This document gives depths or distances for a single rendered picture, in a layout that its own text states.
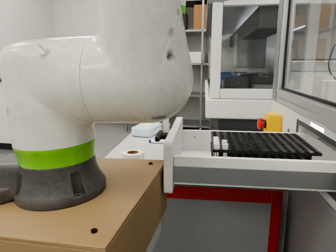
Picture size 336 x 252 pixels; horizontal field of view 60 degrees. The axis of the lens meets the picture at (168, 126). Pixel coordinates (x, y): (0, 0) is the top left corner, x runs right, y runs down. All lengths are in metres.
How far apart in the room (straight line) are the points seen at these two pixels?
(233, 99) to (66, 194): 1.17
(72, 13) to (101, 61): 5.29
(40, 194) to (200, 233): 0.59
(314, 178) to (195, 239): 0.46
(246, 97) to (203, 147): 0.72
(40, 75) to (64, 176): 0.15
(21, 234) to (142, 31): 0.30
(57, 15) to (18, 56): 5.39
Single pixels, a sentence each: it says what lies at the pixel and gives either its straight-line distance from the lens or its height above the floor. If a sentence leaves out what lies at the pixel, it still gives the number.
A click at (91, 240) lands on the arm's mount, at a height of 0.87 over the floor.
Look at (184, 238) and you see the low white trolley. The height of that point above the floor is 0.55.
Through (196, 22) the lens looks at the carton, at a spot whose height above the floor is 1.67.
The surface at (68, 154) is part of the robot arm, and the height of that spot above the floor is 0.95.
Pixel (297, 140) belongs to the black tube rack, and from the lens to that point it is 0.76.
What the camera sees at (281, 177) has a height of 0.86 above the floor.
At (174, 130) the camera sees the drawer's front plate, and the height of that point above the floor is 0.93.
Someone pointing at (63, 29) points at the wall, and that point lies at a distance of 5.75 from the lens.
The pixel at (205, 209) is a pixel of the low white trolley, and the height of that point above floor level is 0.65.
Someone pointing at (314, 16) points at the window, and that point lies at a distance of 0.89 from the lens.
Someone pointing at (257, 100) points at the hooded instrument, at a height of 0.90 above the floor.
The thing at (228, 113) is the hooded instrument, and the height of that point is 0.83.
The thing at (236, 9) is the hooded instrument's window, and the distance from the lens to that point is 1.54.
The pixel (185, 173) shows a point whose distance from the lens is 0.61.
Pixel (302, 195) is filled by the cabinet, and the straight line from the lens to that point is 0.85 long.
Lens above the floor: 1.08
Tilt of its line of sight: 12 degrees down
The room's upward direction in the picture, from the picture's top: straight up
